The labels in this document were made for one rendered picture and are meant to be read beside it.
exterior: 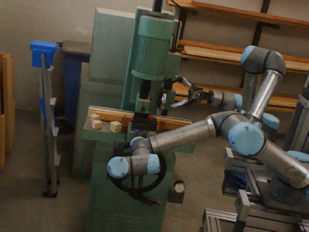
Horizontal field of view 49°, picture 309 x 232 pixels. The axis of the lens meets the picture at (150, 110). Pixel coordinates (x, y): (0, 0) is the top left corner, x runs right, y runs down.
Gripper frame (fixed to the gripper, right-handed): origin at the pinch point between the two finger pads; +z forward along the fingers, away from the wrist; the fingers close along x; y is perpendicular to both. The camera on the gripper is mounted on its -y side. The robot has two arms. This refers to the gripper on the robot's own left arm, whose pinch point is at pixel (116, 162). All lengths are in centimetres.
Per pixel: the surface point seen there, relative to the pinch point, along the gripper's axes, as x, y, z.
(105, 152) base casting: -6.1, -5.2, 24.1
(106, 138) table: -6.6, -12.6, 19.8
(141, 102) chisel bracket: 9.3, -34.4, 20.5
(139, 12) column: 1, -84, 18
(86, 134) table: -17.4, -13.0, 19.6
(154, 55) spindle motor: 12, -56, 4
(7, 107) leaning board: -96, -37, 141
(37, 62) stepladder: -61, -60, 67
